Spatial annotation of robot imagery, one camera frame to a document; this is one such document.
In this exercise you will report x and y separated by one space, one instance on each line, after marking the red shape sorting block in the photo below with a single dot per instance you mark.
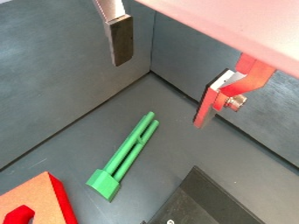
38 202

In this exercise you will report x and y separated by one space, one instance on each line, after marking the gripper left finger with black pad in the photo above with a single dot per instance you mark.
119 29

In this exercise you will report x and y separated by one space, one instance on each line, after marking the black curved fixture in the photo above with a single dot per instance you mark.
201 202

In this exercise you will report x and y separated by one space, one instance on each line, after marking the gripper right finger with red bracket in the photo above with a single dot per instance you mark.
225 92

